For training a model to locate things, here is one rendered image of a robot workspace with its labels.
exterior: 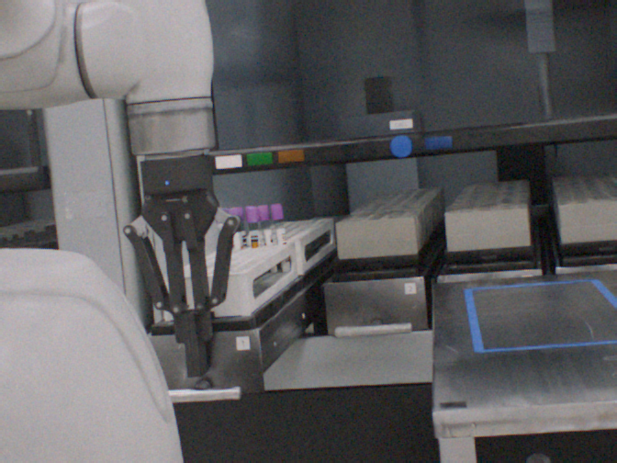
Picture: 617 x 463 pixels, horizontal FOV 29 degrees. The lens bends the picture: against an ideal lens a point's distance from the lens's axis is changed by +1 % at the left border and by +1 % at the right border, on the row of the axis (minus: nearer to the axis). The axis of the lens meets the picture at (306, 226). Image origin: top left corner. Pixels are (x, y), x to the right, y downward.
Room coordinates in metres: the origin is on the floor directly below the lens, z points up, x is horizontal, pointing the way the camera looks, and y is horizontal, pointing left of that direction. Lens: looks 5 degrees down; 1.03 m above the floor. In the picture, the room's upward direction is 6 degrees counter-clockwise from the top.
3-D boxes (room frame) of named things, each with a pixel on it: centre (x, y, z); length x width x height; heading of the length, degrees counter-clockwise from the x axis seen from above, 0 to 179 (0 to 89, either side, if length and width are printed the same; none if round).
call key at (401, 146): (1.61, -0.14, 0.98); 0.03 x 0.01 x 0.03; 79
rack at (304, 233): (1.78, 0.03, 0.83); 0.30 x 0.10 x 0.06; 169
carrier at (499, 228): (1.62, -0.25, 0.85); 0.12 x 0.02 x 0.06; 78
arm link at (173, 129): (1.27, 0.13, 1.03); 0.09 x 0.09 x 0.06
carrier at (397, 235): (1.65, -0.10, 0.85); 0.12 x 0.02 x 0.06; 79
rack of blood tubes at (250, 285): (1.47, 0.09, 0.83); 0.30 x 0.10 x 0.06; 169
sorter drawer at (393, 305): (1.88, -0.14, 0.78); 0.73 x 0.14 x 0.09; 169
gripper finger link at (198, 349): (1.27, 0.13, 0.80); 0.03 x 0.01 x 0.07; 169
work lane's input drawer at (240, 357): (1.60, 0.07, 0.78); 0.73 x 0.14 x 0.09; 169
